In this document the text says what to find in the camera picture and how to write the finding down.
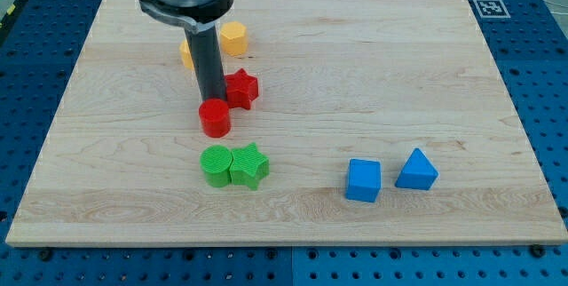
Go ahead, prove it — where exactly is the blue triangle block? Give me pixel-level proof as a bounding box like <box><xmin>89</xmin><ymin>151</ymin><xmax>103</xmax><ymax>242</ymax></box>
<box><xmin>395</xmin><ymin>148</ymin><xmax>439</xmax><ymax>190</ymax></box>

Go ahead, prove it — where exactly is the green star block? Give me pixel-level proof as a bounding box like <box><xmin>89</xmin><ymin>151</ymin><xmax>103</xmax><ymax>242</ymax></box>
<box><xmin>229</xmin><ymin>142</ymin><xmax>270</xmax><ymax>191</ymax></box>

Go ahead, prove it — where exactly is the wooden board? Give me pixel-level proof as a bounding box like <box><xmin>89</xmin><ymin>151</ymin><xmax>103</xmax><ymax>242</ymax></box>
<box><xmin>6</xmin><ymin>0</ymin><xmax>567</xmax><ymax>248</ymax></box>

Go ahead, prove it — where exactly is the red star block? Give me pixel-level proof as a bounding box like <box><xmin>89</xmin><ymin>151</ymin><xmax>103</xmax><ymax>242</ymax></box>
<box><xmin>225</xmin><ymin>68</ymin><xmax>259</xmax><ymax>110</ymax></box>

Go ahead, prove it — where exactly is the yellow hexagon block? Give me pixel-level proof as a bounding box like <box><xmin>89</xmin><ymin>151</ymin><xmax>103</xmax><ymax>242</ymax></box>
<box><xmin>220</xmin><ymin>21</ymin><xmax>248</xmax><ymax>56</ymax></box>

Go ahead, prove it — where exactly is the green cylinder block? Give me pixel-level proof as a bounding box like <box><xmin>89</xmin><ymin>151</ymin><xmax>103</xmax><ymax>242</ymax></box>
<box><xmin>200</xmin><ymin>145</ymin><xmax>233</xmax><ymax>187</ymax></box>

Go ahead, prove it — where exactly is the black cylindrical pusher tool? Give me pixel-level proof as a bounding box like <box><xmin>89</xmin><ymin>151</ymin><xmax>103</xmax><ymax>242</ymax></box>
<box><xmin>185</xmin><ymin>22</ymin><xmax>226</xmax><ymax>101</ymax></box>

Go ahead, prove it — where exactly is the yellow block behind tool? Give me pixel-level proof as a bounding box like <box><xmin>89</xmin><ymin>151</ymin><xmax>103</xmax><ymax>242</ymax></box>
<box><xmin>178</xmin><ymin>40</ymin><xmax>194</xmax><ymax>70</ymax></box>

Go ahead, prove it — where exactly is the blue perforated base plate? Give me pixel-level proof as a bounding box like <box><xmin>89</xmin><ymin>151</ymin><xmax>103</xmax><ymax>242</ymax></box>
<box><xmin>1</xmin><ymin>0</ymin><xmax>567</xmax><ymax>285</ymax></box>

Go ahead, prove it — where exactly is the blue cube block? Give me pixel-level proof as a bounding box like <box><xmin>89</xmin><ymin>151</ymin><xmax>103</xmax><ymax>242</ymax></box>
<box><xmin>345</xmin><ymin>159</ymin><xmax>382</xmax><ymax>203</ymax></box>

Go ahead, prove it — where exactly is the white fiducial marker tag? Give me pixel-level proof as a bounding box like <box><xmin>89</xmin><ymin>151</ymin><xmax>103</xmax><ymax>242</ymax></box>
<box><xmin>473</xmin><ymin>0</ymin><xmax>510</xmax><ymax>19</ymax></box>

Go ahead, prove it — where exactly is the red cylinder block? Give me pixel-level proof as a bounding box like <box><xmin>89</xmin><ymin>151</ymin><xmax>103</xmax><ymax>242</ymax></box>
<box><xmin>198</xmin><ymin>99</ymin><xmax>231</xmax><ymax>138</ymax></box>

